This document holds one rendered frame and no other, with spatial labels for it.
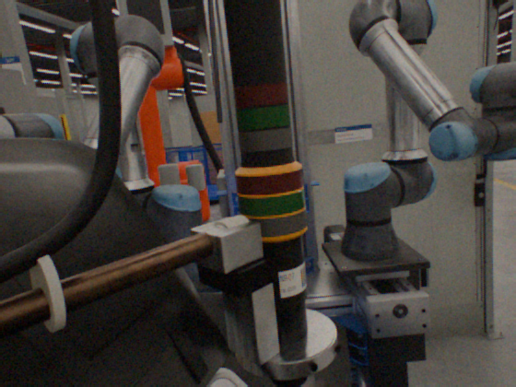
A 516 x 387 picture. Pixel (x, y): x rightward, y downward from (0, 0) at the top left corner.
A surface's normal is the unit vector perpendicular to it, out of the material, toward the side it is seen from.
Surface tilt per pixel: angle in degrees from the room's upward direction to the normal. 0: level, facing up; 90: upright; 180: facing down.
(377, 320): 90
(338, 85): 90
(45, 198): 39
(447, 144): 90
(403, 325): 90
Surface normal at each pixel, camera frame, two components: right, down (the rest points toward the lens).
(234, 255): 0.69, 0.07
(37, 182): 0.43, -0.74
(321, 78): 0.17, 0.18
